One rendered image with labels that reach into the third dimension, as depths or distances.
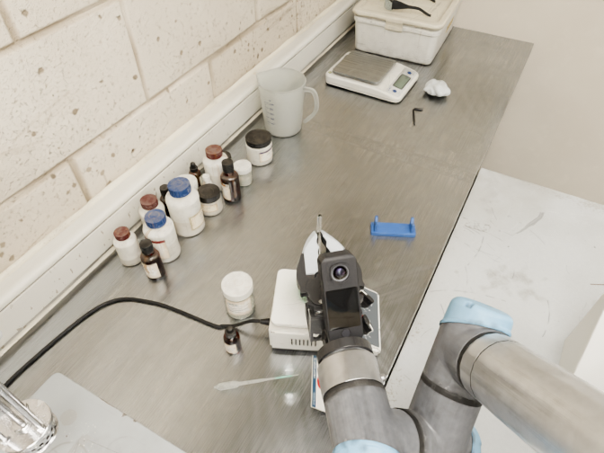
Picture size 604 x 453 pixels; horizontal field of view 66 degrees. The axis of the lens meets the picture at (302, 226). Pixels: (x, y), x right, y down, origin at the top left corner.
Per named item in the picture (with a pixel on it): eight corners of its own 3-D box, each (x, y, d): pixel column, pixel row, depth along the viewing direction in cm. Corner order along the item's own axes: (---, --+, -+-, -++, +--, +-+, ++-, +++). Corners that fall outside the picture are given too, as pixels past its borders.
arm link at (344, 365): (323, 383, 53) (393, 373, 53) (316, 347, 56) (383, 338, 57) (321, 411, 58) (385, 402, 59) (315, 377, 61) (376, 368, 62)
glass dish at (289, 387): (269, 376, 83) (268, 370, 81) (297, 365, 84) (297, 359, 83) (279, 404, 79) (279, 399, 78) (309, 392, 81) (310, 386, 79)
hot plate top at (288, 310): (341, 275, 88) (341, 271, 87) (339, 331, 80) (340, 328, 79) (278, 270, 89) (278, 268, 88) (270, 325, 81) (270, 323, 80)
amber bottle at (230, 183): (238, 189, 116) (234, 154, 108) (243, 200, 113) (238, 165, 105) (221, 192, 115) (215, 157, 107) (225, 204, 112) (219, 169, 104)
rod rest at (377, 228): (413, 226, 108) (416, 216, 105) (415, 237, 105) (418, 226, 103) (370, 225, 108) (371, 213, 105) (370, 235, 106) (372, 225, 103)
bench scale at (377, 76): (398, 106, 142) (400, 92, 139) (323, 84, 151) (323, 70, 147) (419, 78, 153) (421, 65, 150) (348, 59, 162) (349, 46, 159)
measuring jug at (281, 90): (326, 124, 135) (328, 76, 124) (308, 148, 127) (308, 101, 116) (270, 109, 141) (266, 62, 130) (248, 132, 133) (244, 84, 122)
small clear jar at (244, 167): (231, 181, 118) (228, 164, 115) (245, 173, 121) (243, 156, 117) (242, 190, 116) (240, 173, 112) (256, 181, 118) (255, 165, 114)
